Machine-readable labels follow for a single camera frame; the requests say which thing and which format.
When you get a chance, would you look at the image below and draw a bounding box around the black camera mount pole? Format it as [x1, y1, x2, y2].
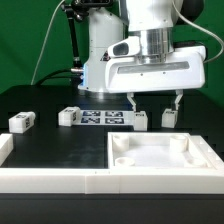
[61, 0, 114, 74]

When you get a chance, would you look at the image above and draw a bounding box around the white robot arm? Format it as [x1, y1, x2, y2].
[78, 0, 206, 95]

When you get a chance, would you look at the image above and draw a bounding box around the grey cable left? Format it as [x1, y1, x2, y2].
[30, 0, 67, 86]

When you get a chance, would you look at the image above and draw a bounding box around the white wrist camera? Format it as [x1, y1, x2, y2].
[108, 36, 141, 61]

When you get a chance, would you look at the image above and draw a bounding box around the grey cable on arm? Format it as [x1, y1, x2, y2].
[171, 0, 224, 64]

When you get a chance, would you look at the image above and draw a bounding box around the black cable bundle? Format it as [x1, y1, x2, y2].
[34, 68, 84, 88]

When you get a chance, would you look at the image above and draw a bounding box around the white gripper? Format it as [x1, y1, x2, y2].
[105, 46, 206, 112]

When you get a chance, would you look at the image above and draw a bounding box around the white U-shaped obstacle fence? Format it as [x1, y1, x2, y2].
[0, 134, 224, 194]

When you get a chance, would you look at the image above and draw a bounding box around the white square tabletop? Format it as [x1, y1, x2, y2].
[107, 132, 224, 174]

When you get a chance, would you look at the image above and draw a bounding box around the sheet of fiducial markers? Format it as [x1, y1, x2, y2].
[77, 110, 134, 126]

